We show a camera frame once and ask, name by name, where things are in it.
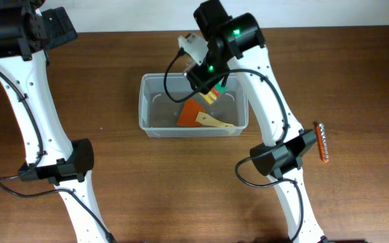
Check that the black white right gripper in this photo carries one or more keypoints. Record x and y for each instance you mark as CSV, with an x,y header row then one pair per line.
x,y
199,75

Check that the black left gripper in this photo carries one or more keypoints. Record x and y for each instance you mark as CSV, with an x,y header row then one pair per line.
x,y
65,30

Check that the clear plastic container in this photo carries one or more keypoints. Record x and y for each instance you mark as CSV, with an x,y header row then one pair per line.
x,y
158,115

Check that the red scraper with wooden handle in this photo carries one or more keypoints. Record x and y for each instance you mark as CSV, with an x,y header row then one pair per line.
x,y
193,115

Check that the masonry drill bit red case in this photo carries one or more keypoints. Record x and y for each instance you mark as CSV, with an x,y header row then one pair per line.
x,y
322,142

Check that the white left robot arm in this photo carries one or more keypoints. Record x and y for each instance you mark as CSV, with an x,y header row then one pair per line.
x,y
27,34

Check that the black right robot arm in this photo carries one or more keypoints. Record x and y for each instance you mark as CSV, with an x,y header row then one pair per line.
x,y
236,47

